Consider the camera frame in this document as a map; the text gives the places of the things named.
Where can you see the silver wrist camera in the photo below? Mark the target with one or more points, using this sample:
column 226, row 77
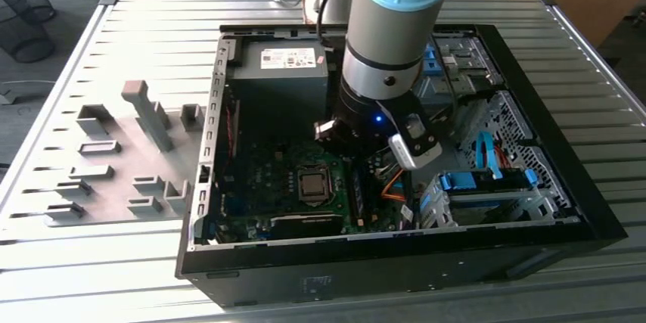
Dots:
column 420, row 156

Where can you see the grey metal disk bay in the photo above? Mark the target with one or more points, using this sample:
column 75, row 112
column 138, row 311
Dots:
column 505, row 198

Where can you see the black graphics card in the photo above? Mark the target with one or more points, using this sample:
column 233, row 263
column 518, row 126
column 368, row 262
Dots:
column 304, row 225

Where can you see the grey metal stand foot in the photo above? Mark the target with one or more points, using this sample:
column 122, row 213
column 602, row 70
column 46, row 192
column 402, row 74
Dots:
column 6, row 97

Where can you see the blue empty disk carrier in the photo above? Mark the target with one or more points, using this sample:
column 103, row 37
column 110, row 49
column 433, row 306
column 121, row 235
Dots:
column 430, row 62

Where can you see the black PC case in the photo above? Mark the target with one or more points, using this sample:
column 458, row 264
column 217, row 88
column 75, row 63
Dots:
column 353, row 274

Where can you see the grey metal drive cage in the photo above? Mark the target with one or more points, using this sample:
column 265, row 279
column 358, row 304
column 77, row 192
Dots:
column 469, row 58

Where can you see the CPU socket with silver CPU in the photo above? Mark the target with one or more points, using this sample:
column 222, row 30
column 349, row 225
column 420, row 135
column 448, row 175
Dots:
column 314, row 185

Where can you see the hard disk in blue carrier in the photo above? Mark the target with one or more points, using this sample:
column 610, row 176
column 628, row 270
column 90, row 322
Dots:
column 460, row 181

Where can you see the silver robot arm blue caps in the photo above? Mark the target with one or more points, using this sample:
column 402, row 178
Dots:
column 394, row 35

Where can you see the blue RAM stick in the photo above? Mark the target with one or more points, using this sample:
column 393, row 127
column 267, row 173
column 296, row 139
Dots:
column 358, row 194

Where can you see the green motherboard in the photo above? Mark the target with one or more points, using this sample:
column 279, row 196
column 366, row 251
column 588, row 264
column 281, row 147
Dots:
column 262, row 187

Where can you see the grey parts rack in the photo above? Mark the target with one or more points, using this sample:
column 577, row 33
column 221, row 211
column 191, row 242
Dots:
column 126, row 149

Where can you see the grey power supply unit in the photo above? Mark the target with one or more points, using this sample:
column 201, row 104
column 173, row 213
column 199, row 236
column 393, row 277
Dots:
column 282, row 77

